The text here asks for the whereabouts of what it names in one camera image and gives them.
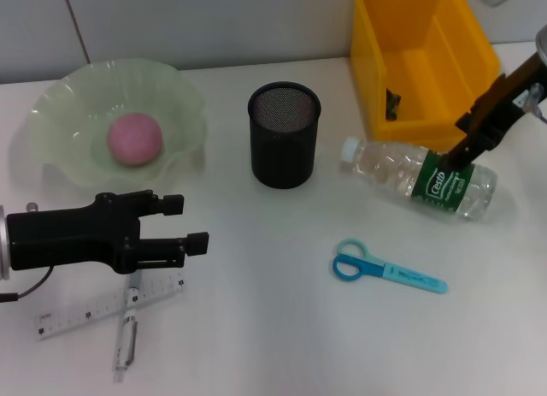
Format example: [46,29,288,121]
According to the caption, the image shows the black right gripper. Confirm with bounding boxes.
[442,52,547,170]

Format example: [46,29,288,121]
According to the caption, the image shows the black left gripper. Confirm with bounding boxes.
[6,192,210,274]

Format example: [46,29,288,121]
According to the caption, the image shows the clear green-label water bottle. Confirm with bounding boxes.
[339,135,499,222]

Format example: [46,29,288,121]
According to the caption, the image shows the green plastic wrapper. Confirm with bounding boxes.
[385,87,403,121]

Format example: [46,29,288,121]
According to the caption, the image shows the pink peach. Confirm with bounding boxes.
[106,112,164,168]

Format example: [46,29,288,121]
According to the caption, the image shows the black mesh pen holder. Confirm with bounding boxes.
[246,82,321,189]

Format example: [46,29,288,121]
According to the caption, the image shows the grey clear ballpoint pen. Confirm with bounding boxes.
[111,269,144,383]

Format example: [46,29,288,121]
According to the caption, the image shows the transparent plastic ruler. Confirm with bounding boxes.
[33,270,188,343]

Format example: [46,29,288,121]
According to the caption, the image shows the blue plastic scissors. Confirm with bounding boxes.
[332,237,450,295]

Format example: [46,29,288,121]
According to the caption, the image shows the pale green glass fruit plate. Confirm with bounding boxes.
[26,58,210,190]

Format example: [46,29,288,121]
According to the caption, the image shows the yellow plastic bin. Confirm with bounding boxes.
[350,0,501,151]

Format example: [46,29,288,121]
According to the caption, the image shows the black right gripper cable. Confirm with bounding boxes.
[526,82,547,124]

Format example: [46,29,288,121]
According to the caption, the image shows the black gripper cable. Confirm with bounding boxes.
[526,82,547,124]
[0,265,55,303]

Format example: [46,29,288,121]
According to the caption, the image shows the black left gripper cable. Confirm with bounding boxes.
[0,265,55,303]

